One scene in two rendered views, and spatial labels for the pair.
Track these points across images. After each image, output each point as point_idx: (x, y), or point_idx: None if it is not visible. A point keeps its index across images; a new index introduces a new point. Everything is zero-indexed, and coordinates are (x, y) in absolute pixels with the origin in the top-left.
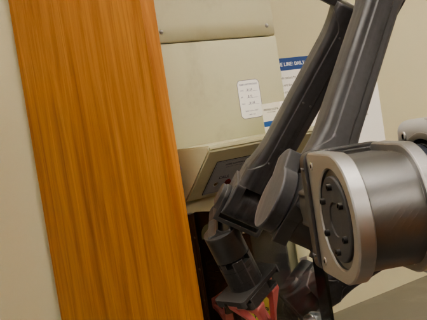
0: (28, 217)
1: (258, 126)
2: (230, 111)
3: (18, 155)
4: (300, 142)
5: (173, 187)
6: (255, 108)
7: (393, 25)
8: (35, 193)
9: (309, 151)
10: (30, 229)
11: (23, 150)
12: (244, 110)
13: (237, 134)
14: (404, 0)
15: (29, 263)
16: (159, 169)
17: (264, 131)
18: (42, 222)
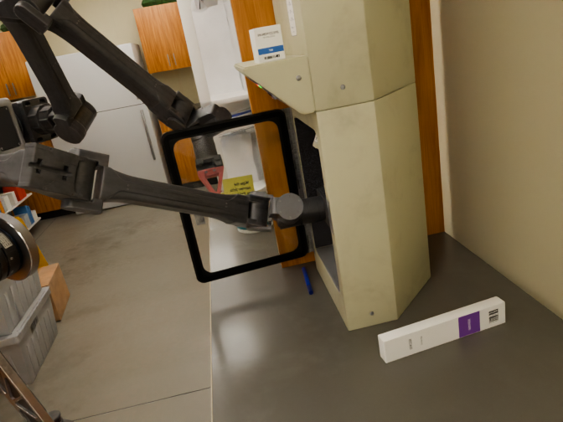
0: (436, 67)
1: (296, 45)
2: (287, 26)
3: (433, 12)
4: (125, 87)
5: (246, 86)
6: (293, 26)
7: (17, 43)
8: (440, 48)
9: (42, 96)
10: (437, 77)
11: (436, 7)
12: (291, 26)
13: (292, 51)
14: (18, 17)
15: (436, 103)
16: None
17: (299, 52)
18: (442, 74)
